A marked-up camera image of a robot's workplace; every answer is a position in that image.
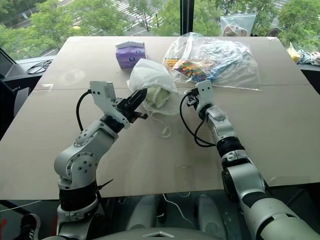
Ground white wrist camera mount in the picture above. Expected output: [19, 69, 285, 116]
[194, 80, 216, 114]
[89, 80, 131, 130]

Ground thin black cable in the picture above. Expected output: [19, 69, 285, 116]
[25, 59, 52, 76]

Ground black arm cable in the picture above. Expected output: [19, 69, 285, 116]
[75, 90, 93, 132]
[179, 91, 219, 147]

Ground black and white sneaker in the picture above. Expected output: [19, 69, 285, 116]
[13, 212, 42, 240]

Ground thin white cable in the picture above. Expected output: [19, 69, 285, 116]
[162, 193, 199, 230]

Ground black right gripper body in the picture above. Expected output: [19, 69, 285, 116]
[184, 87, 201, 107]

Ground purple tissue pack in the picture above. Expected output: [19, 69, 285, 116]
[115, 39, 147, 70]

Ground black zip tie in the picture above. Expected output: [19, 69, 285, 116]
[95, 178, 114, 194]

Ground white drawstring bag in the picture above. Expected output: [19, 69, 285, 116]
[126, 58, 181, 140]

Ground large clear plastic bag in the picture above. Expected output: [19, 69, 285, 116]
[162, 32, 264, 92]

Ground clear zip bag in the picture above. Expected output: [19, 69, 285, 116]
[219, 14, 257, 37]

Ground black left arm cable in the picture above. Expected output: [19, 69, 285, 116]
[75, 90, 93, 132]

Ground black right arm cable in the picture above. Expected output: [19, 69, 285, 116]
[179, 91, 219, 147]

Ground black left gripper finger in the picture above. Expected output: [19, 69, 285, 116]
[125, 88, 147, 108]
[131, 89, 148, 114]

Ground grey rounded shape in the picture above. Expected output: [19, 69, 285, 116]
[131, 194, 165, 231]

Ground silver robot torso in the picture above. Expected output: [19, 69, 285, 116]
[99, 226, 227, 240]

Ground yellow and white cloth pile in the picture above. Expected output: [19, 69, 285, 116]
[286, 41, 320, 66]

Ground colourful toy blocks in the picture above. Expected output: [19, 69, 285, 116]
[165, 58, 216, 84]

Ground black side desk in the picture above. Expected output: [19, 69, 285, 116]
[0, 47, 56, 142]

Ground light green towel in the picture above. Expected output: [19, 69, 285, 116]
[145, 84, 174, 110]

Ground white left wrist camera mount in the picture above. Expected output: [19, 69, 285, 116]
[89, 80, 131, 130]

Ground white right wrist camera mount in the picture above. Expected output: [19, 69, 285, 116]
[194, 80, 216, 114]

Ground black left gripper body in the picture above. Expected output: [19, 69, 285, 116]
[115, 98, 149, 124]

